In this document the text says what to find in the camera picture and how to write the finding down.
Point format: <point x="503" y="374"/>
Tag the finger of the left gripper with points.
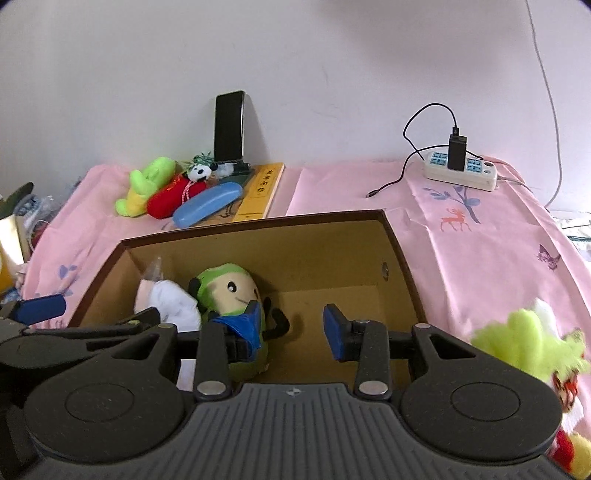
<point x="135" y="324"/>
<point x="33" y="311"/>

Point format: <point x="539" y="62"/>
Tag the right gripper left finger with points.
<point x="225" y="340"/>

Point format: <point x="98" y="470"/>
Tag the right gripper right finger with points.
<point x="365" y="342"/>

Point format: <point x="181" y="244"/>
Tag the white cloth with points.
<point x="175" y="306"/>

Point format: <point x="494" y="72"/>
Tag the green bean plush toy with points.
<point x="229" y="291"/>

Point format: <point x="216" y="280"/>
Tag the clear plastic packaged item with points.
<point x="149" y="278"/>

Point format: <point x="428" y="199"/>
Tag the brown cardboard box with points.
<point x="302" y="263"/>

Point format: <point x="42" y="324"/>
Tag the yellow white paper bag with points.
<point x="14" y="250"/>

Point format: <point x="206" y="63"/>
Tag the red plush chili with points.
<point x="164" y="203"/>

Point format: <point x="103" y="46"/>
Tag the blue glasses case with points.
<point x="206" y="203"/>

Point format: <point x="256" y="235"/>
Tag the green yellow plush toy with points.
<point x="143" y="184"/>

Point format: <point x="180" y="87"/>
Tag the pink deer-print cloth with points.
<point x="474" y="257"/>

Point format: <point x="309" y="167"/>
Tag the small panda plush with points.
<point x="203" y="168"/>

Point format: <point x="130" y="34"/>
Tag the yellow book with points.
<point x="257" y="197"/>

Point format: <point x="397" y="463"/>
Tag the neon green haired doll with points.
<point x="530" y="340"/>

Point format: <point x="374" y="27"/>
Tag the white power strip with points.
<point x="477" y="173"/>

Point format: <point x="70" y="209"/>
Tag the black charger plug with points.
<point x="457" y="150"/>

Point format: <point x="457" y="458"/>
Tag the black smartphone on stand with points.
<point x="229" y="132"/>

